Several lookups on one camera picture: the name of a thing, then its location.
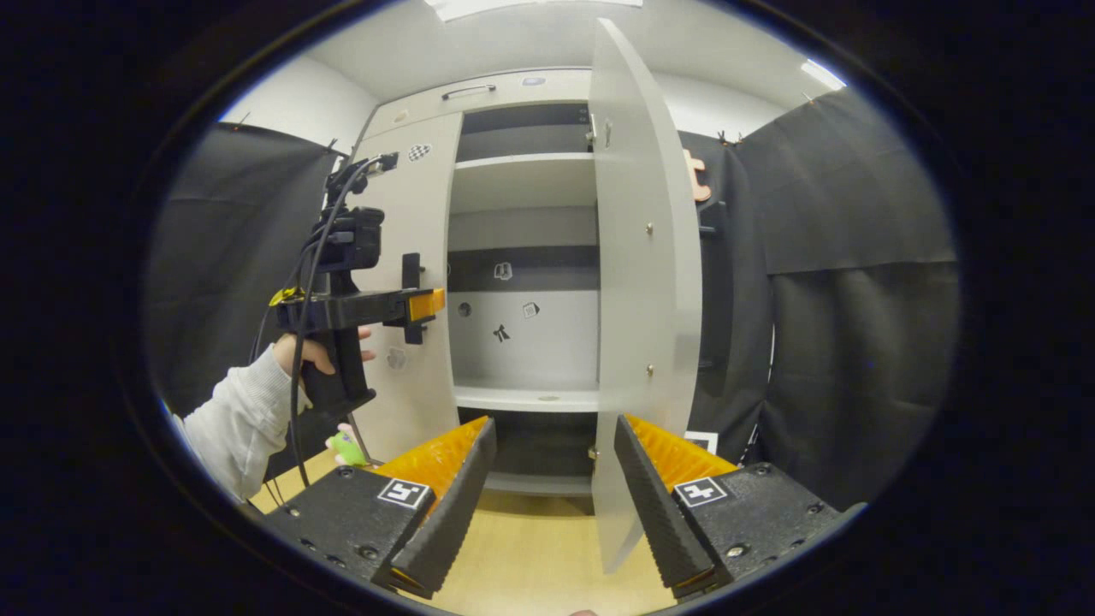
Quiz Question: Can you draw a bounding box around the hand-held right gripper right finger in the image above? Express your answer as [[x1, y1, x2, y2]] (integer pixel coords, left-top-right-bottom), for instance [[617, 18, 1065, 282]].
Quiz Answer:
[[613, 414, 849, 601]]

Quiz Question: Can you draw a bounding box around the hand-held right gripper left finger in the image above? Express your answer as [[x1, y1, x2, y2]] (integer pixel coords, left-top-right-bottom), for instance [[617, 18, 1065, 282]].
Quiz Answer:
[[259, 416, 499, 600]]

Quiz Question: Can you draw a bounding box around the beige cabinet door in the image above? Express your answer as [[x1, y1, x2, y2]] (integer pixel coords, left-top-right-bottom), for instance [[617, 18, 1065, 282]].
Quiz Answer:
[[351, 111, 465, 465], [589, 17, 704, 576]]

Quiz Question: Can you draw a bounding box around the beige double-door shoe cabinet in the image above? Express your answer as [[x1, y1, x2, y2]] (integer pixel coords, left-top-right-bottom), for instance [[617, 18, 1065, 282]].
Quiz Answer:
[[349, 67, 604, 499]]

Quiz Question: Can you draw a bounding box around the white cabinet shelf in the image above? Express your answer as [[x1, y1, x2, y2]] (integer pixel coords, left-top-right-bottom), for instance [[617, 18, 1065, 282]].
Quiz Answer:
[[450, 152, 598, 215], [453, 379, 600, 414]]

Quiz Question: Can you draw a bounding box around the small green pink toy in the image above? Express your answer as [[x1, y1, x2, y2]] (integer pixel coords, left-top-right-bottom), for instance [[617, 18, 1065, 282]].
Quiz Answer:
[[325, 423, 369, 468]]

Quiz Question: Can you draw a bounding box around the black backdrop cloth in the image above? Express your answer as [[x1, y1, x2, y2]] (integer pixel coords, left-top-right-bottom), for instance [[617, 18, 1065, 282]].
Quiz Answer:
[[145, 120, 377, 480], [676, 86, 961, 514]]

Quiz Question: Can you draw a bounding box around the long ceiling light panel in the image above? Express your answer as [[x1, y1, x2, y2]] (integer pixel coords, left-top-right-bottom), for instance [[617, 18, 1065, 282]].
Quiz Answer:
[[423, 0, 644, 23]]

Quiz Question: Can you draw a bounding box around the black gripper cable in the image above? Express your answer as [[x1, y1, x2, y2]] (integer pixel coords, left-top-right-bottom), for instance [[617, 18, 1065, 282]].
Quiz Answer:
[[252, 158, 386, 497]]

